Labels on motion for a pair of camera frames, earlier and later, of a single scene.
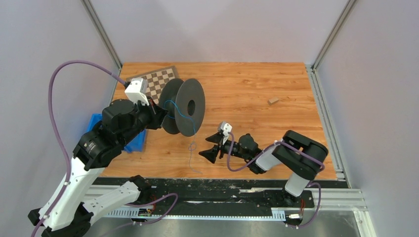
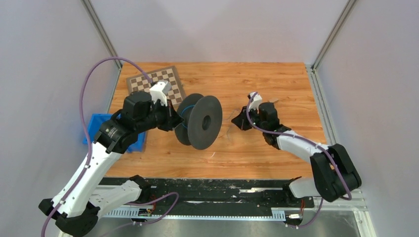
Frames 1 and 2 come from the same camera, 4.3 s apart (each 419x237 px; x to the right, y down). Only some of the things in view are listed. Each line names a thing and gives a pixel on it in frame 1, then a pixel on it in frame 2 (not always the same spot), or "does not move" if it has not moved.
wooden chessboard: [156, 79] does not move
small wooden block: [272, 100] does not move
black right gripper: [211, 154] -> [239, 121]
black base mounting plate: [223, 194] does not move
